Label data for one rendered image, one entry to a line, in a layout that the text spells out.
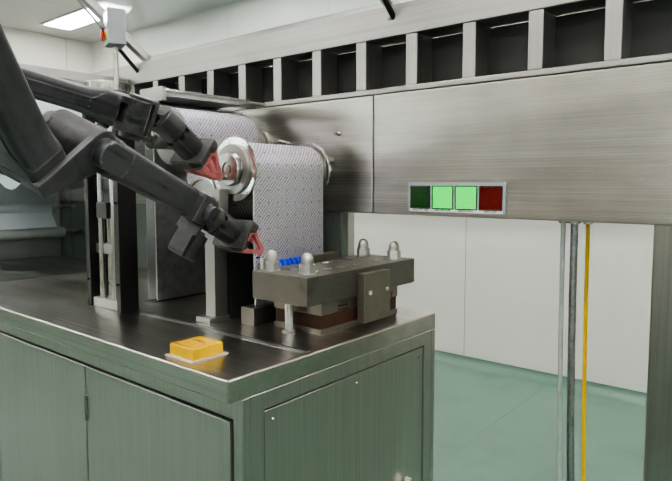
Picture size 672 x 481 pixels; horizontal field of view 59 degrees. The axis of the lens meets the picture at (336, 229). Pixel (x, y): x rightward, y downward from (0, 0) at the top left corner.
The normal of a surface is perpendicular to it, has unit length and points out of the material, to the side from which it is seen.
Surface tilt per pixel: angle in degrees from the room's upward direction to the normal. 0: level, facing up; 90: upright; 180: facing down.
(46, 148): 103
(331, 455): 90
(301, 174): 90
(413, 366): 90
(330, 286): 90
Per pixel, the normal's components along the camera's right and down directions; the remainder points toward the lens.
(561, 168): -0.64, 0.06
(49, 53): 0.77, 0.05
